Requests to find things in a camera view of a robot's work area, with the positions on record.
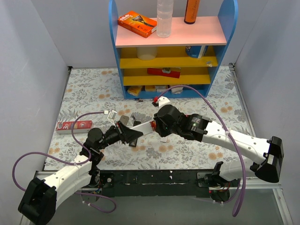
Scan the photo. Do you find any white battery cover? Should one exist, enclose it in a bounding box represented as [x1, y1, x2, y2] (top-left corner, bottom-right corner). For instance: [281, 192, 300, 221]
[160, 137, 168, 143]

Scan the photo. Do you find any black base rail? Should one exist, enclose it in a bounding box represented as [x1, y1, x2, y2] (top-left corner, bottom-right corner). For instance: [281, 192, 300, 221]
[99, 169, 213, 198]

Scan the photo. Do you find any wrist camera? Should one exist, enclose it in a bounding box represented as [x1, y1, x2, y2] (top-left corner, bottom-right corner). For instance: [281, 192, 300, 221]
[152, 96, 171, 109]
[107, 110, 117, 126]

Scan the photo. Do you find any floral table mat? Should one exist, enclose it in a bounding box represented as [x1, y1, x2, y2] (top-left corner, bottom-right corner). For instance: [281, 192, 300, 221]
[44, 66, 252, 171]

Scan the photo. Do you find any black remote control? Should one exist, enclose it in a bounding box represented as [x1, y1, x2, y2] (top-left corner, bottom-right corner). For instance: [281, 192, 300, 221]
[129, 138, 138, 148]

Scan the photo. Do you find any blue shelf unit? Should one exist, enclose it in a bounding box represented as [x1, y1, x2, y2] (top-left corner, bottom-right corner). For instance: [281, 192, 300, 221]
[108, 0, 239, 99]

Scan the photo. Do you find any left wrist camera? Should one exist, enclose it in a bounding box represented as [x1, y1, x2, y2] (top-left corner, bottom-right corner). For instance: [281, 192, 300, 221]
[107, 110, 117, 126]

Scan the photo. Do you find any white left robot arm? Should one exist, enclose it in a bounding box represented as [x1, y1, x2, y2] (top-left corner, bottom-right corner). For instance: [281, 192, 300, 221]
[18, 121, 152, 225]

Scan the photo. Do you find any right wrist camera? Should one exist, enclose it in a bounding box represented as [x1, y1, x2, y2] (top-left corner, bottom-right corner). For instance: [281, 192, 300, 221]
[152, 96, 171, 109]

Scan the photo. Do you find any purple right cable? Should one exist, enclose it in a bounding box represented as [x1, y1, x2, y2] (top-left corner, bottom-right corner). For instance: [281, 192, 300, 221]
[156, 85, 247, 217]

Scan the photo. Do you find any orange razor box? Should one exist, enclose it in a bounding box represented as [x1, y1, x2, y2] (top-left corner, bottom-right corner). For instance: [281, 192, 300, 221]
[118, 11, 157, 38]

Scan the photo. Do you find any blue white can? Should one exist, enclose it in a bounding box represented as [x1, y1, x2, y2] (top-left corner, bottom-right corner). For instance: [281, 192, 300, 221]
[185, 45, 208, 59]

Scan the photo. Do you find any white plastic cup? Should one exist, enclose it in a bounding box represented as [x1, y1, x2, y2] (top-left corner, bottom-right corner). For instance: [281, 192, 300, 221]
[136, 47, 157, 60]

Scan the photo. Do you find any white remote control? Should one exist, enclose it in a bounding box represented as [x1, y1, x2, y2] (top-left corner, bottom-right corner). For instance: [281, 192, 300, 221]
[131, 121, 154, 135]

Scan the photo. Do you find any white tissue pack middle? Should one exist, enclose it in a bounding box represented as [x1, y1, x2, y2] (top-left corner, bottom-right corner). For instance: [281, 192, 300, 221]
[155, 85, 168, 93]

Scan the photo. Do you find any white tissue pack right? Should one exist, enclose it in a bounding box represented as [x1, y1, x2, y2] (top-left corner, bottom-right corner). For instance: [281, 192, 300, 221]
[169, 85, 183, 95]

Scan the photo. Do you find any grey remote control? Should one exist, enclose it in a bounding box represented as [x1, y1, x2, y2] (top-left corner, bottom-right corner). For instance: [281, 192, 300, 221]
[119, 115, 129, 126]

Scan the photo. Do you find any yellow tissue pack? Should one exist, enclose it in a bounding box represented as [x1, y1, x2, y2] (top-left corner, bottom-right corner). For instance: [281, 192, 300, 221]
[127, 85, 143, 97]

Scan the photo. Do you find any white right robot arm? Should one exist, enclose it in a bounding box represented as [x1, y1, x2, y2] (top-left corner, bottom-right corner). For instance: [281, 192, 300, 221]
[154, 105, 284, 186]

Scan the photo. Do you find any orange cologne bottle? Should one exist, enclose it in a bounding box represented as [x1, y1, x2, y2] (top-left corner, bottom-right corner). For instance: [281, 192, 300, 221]
[184, 0, 200, 24]

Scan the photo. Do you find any red flat box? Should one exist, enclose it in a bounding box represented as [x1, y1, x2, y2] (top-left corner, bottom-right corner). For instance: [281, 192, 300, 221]
[147, 67, 181, 79]

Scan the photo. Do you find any clear plastic bottle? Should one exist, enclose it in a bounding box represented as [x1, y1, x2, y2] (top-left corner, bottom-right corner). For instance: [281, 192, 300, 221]
[157, 0, 174, 38]

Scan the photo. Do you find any red toothpaste box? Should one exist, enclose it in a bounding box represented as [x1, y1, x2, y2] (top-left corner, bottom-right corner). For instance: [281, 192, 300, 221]
[56, 120, 93, 135]

